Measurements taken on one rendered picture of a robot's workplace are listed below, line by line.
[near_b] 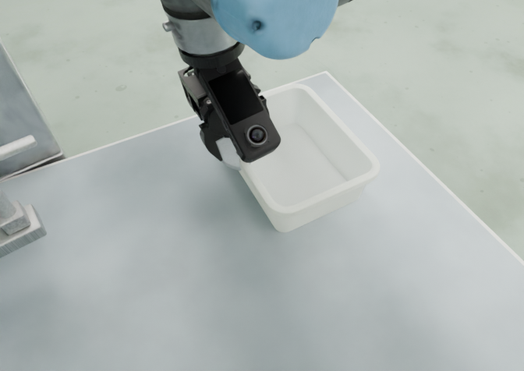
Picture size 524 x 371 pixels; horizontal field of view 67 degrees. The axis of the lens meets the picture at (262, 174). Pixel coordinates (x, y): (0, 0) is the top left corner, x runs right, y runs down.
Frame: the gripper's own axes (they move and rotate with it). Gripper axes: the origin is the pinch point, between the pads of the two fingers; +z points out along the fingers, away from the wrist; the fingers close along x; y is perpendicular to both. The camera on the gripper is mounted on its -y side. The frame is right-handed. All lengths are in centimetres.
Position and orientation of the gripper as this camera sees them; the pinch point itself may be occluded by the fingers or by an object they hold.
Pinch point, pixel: (244, 165)
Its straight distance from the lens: 56.8
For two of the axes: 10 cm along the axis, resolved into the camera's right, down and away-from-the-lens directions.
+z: 1.0, 5.9, 8.0
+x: -8.6, 4.5, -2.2
